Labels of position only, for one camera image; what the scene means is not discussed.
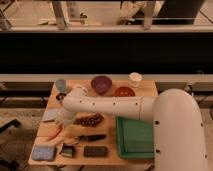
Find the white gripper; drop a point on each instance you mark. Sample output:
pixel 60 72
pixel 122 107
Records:
pixel 65 117

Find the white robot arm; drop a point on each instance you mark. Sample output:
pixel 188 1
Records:
pixel 179 140

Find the purple bowl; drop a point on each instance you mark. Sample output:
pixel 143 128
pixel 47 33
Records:
pixel 101 84

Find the red bowl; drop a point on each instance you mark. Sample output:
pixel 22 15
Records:
pixel 124 92

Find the grey blue cloth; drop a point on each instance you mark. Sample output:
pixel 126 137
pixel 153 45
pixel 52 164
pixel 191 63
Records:
pixel 50 115

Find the small metal cup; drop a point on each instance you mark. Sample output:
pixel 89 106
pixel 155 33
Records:
pixel 60 97

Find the bunch of dark grapes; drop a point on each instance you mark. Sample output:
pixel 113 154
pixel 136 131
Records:
pixel 89 121

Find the light blue cup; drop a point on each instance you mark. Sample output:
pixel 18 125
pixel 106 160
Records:
pixel 61 85

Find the dark brown rectangular block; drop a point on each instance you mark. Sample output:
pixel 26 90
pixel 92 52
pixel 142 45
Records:
pixel 95 151

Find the blue sponge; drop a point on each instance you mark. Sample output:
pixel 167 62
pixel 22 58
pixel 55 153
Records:
pixel 43 153

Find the green tray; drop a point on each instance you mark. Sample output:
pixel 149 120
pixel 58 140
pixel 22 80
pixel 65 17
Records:
pixel 134 139

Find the white cup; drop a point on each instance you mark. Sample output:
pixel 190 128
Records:
pixel 135 79

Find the black handled knife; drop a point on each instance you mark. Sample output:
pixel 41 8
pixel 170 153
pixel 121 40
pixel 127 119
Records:
pixel 91 138

